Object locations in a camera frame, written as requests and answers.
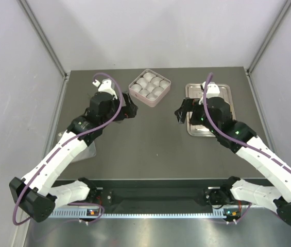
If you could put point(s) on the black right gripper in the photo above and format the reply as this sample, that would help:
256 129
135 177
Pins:
190 105

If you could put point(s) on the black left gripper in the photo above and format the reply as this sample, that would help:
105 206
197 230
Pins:
127 111

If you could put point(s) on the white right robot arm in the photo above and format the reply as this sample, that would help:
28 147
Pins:
215 114

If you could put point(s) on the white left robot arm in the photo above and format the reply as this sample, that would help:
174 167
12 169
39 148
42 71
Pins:
35 192

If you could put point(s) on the pink chocolate tin box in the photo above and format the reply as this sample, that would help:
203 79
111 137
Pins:
149 87

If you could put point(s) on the steel tray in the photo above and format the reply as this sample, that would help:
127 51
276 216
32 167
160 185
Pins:
193 90

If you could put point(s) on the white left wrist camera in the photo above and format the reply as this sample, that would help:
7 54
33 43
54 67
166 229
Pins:
106 86

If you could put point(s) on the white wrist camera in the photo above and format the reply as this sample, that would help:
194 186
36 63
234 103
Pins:
106 86
212 90

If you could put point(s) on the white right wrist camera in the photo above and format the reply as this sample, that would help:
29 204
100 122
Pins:
212 90

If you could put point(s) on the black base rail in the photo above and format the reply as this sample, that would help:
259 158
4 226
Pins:
158 199

